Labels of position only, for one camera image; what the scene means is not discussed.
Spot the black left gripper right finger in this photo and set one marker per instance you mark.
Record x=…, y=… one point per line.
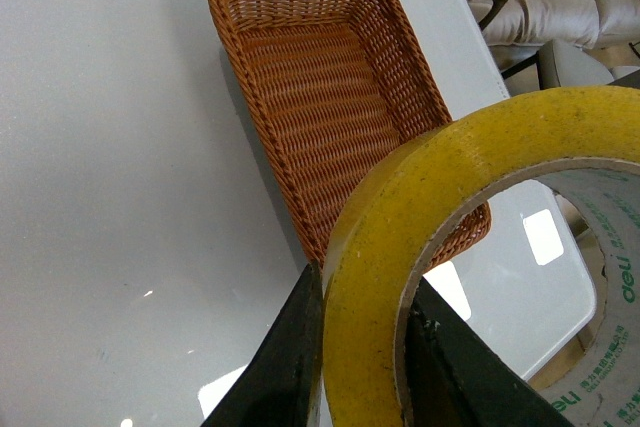
x=455, y=379

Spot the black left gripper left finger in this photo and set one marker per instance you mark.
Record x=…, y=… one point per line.
x=281, y=384

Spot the yellow clear tape roll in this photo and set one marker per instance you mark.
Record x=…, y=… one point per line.
x=524, y=217

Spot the brown wicker basket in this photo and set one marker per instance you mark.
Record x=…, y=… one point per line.
x=332, y=87

